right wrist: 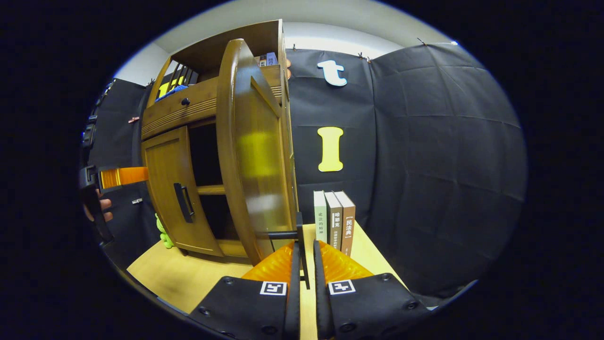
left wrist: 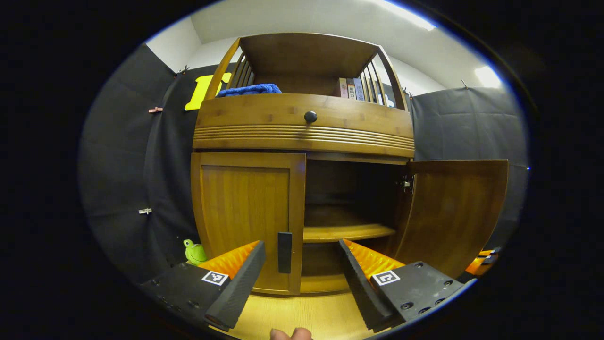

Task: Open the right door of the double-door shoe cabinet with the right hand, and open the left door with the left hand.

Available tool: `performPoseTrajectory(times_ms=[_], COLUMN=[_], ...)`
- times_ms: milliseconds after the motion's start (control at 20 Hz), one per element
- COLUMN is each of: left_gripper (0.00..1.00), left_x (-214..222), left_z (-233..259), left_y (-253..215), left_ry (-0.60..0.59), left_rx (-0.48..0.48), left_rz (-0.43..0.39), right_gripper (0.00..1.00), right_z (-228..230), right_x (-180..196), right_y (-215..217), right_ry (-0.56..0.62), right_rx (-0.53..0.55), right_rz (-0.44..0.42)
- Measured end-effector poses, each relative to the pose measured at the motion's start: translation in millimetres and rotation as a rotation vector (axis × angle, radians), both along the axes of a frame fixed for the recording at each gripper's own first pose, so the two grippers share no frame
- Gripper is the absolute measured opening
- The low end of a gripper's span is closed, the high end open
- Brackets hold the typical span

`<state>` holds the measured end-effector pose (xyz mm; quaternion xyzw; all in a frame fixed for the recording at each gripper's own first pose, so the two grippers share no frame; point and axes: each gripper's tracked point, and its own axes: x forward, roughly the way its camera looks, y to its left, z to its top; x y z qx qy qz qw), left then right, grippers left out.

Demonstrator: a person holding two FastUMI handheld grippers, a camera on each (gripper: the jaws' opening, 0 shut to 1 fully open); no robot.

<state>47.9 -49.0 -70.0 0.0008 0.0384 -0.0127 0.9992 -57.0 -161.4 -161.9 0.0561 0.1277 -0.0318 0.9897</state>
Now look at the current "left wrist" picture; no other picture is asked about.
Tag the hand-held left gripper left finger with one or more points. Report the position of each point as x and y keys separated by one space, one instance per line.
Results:
x=240 y=288

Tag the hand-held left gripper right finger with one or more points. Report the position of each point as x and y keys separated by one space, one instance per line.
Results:
x=361 y=288

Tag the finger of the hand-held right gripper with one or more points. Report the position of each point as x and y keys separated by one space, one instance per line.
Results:
x=490 y=252
x=479 y=267

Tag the wooden shoe cabinet door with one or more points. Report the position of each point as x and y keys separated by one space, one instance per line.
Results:
x=453 y=212
x=245 y=212

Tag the wooden double-door shoe cabinet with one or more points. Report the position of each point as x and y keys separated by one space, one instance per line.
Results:
x=306 y=52

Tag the metal door hinge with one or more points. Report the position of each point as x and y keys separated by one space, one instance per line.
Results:
x=407 y=184

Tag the green frog toy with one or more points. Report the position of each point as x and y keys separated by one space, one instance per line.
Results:
x=194 y=252

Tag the wooden inner shelf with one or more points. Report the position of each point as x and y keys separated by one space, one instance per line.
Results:
x=339 y=232

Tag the black backdrop cloth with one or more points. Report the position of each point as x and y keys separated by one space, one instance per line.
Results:
x=118 y=189

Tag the wooden ribbed drawer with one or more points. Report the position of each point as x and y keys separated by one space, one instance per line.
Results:
x=259 y=113

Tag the small ceiling light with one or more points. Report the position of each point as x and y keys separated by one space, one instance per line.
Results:
x=487 y=76

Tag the black round drawer knob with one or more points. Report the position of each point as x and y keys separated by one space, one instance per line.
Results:
x=310 y=116

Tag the pink clip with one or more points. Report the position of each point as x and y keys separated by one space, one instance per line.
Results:
x=155 y=110

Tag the blue folded towel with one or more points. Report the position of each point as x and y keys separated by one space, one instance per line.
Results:
x=250 y=89

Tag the white and dark book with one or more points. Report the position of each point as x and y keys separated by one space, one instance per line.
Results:
x=351 y=89

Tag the pink book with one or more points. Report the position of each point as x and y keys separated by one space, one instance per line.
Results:
x=343 y=88

